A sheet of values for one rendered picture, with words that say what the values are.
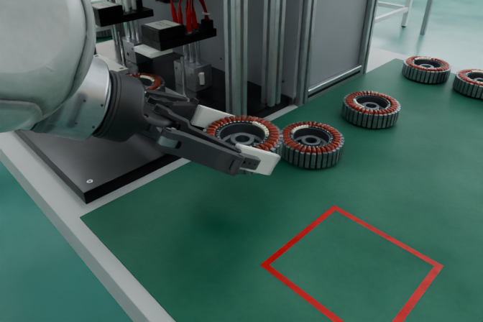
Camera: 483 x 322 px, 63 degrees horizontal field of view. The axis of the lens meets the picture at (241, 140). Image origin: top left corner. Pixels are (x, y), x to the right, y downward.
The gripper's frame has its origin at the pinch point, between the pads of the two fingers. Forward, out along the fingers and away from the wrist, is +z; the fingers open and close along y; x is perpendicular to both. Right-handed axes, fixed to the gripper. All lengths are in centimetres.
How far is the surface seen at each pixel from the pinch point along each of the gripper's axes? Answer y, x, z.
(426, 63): -22, 26, 61
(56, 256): -81, -91, 13
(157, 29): -33.8, 5.8, -3.7
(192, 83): -35.4, -2.1, 9.0
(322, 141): -5.1, 2.2, 21.0
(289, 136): -6.4, 0.9, 14.3
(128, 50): -61, -5, 2
